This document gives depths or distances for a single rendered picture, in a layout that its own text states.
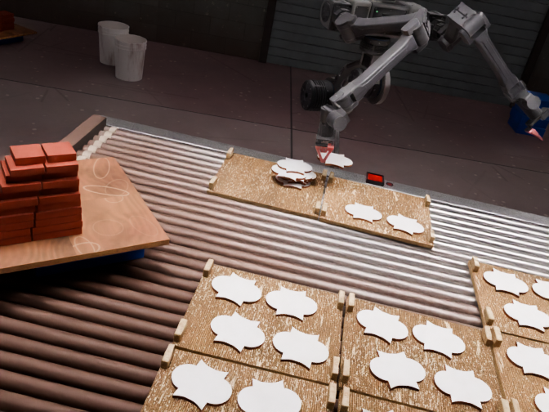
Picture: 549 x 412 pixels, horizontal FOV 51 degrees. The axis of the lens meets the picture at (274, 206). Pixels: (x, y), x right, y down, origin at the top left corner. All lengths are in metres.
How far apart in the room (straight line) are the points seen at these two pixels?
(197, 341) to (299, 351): 0.25
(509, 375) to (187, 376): 0.84
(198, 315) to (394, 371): 0.52
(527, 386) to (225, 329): 0.79
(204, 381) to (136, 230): 0.49
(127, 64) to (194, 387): 4.56
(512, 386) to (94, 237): 1.16
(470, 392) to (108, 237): 1.01
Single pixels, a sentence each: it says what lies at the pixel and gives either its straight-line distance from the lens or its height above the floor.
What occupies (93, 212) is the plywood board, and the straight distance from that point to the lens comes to 1.70.
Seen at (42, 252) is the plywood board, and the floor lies 1.04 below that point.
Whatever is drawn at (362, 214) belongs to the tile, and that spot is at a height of 0.95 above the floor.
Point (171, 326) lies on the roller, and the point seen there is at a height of 0.90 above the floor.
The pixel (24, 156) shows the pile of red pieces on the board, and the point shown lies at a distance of 1.48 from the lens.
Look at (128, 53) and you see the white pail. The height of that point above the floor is 0.27.
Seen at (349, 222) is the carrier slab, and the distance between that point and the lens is 2.04.
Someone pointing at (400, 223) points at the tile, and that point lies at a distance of 2.12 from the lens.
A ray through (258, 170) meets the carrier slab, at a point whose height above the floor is 0.94.
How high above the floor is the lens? 1.96
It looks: 30 degrees down
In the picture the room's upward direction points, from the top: 12 degrees clockwise
